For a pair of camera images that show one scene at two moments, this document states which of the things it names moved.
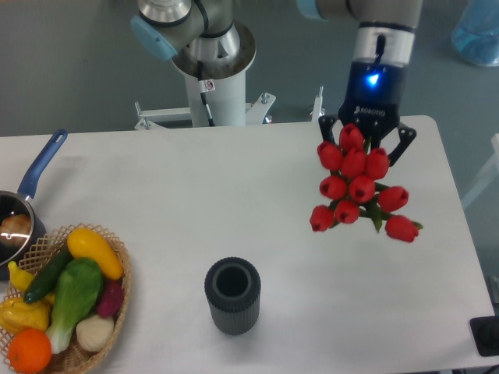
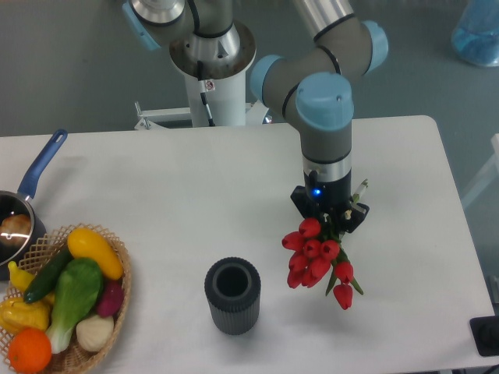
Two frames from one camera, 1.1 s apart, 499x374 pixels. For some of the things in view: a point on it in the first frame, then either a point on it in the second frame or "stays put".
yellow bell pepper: (16, 314) stays put
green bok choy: (77, 290) stays put
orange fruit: (30, 350) stays put
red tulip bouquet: (355, 170) to (313, 251)
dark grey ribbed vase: (232, 288) stays put
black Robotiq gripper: (373, 100) to (328, 201)
